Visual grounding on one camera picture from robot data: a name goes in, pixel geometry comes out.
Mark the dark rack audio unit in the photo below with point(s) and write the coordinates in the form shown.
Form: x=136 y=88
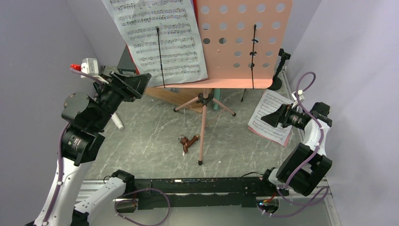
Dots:
x=126 y=66

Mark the wooden board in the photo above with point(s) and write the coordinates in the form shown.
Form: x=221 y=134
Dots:
x=175 y=96

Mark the brown plastic faucet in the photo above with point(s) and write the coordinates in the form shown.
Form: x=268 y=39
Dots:
x=187 y=143

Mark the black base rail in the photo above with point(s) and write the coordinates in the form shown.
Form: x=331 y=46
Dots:
x=198 y=192

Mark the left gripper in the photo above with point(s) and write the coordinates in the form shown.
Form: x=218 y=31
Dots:
x=134 y=85

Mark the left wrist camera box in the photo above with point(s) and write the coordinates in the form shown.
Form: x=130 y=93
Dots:
x=89 y=69

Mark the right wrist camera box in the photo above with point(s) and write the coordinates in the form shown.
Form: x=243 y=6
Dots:
x=298 y=96

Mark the pink music stand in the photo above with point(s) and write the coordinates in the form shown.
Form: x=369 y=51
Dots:
x=240 y=46

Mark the black round-base mic stand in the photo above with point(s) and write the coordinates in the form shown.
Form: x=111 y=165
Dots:
x=276 y=81

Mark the white microphone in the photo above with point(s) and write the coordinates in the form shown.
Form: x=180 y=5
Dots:
x=116 y=120

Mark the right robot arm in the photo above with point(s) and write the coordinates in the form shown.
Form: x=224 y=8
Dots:
x=307 y=164

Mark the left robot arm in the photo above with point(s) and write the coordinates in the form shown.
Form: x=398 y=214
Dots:
x=78 y=148

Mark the white sheet music page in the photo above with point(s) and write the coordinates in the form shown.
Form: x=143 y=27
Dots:
x=270 y=102
x=162 y=37

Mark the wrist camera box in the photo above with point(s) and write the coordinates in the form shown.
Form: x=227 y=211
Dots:
x=298 y=96
x=89 y=69

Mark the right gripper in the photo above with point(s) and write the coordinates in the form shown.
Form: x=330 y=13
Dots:
x=281 y=116

